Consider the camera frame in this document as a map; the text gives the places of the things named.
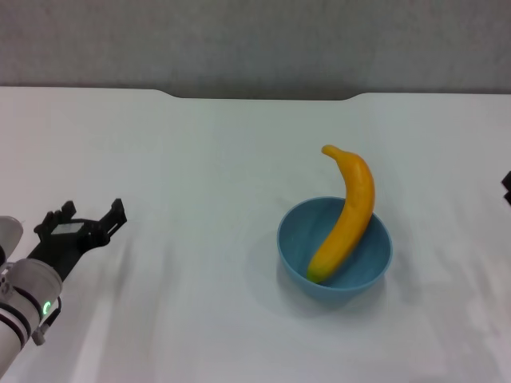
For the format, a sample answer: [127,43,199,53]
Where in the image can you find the blue bowl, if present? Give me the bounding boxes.
[277,195,394,302]

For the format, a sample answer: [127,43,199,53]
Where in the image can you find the yellow banana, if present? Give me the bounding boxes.
[306,144,376,285]

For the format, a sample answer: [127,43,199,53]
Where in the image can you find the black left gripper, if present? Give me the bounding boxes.
[26,197,129,281]

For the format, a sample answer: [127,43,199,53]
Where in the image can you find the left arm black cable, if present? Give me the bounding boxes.
[33,294,63,346]

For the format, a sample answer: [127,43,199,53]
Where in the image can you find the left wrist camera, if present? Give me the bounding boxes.
[0,215,24,265]

